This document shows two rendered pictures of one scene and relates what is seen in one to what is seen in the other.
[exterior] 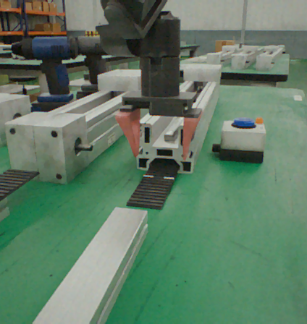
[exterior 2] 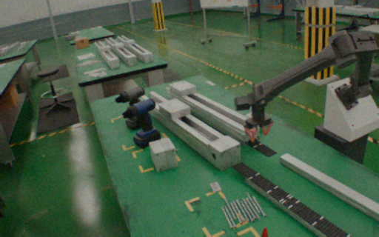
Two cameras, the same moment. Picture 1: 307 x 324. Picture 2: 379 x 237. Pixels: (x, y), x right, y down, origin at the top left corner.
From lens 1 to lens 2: 1.05 m
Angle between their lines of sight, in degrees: 38
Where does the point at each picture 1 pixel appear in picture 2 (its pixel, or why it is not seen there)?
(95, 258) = (301, 166)
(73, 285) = (309, 170)
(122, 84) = (183, 112)
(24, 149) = (226, 158)
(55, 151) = (237, 152)
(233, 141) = not seen: hidden behind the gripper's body
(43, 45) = (143, 107)
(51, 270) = (290, 176)
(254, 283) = (317, 154)
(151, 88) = (261, 118)
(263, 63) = (149, 58)
